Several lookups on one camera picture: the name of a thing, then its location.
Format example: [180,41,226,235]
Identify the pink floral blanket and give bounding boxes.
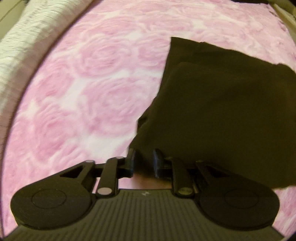
[0,0,296,233]

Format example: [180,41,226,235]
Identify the dark brown long-sleeved shirt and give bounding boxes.
[128,36,296,189]

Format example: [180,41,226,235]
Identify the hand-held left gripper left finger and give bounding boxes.
[54,148,136,198]

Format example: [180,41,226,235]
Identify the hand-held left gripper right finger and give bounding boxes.
[153,149,234,198]

